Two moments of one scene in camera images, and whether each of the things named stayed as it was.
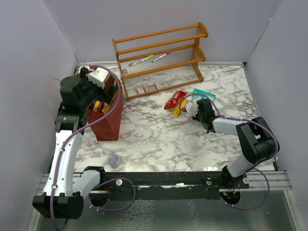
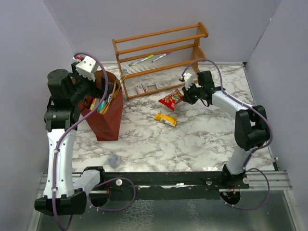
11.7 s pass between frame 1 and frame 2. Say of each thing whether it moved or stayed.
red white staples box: stayed
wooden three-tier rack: stayed
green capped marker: stayed
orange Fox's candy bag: stayed
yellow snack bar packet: moved
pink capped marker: stayed
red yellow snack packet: moved
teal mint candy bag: moved
